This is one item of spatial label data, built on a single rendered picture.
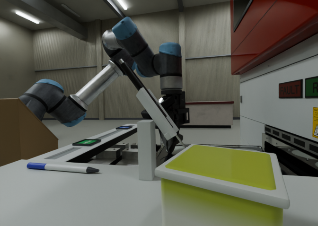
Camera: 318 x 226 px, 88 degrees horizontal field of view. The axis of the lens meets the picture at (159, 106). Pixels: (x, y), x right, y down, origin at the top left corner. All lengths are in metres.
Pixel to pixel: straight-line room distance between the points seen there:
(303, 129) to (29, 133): 0.87
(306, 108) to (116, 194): 0.48
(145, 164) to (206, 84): 8.99
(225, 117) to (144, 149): 6.28
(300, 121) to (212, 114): 5.91
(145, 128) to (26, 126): 0.59
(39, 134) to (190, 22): 9.62
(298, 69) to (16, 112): 0.88
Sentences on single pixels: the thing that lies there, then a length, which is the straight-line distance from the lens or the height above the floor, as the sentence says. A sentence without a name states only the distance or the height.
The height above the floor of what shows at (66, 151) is 0.96.
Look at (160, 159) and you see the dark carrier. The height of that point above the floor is 0.90.
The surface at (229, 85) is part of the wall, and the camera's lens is 9.33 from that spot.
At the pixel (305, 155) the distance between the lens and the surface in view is 0.54.
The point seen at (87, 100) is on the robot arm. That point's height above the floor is 1.09.
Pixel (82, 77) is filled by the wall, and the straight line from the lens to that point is 11.61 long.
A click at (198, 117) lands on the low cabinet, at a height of 0.43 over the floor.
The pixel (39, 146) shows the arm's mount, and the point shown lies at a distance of 0.82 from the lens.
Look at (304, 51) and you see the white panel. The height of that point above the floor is 1.19.
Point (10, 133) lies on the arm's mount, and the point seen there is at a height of 0.98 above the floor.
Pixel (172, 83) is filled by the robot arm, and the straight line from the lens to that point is 0.53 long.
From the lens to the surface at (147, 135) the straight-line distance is 0.24.
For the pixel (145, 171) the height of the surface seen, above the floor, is 0.98.
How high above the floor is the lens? 1.08
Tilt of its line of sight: 2 degrees down
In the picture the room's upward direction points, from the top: 2 degrees counter-clockwise
